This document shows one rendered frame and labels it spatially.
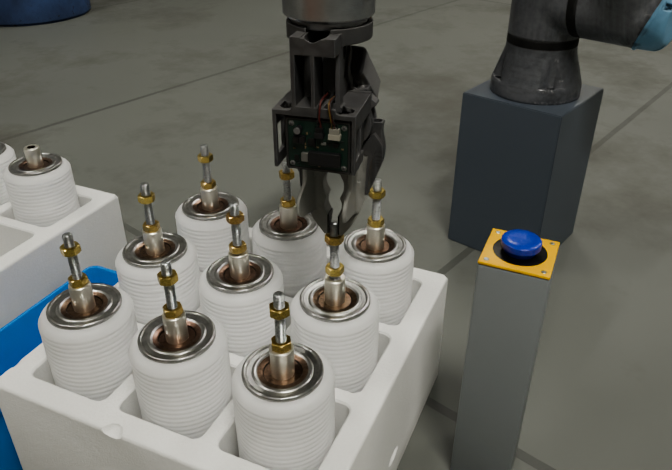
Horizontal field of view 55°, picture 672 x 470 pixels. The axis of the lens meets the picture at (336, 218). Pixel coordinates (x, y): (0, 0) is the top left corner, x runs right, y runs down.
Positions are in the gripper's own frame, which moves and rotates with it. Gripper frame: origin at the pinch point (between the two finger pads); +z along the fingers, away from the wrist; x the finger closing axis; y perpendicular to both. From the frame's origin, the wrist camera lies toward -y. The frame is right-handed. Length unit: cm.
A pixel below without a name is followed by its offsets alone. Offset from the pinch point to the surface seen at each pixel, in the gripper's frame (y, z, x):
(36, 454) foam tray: 15.5, 26.2, -30.2
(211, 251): -10.4, 13.9, -19.7
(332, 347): 5.3, 12.2, 1.0
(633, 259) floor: -57, 35, 42
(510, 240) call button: -3.3, 1.9, 17.1
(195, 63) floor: -149, 35, -91
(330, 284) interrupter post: 1.7, 7.0, -0.1
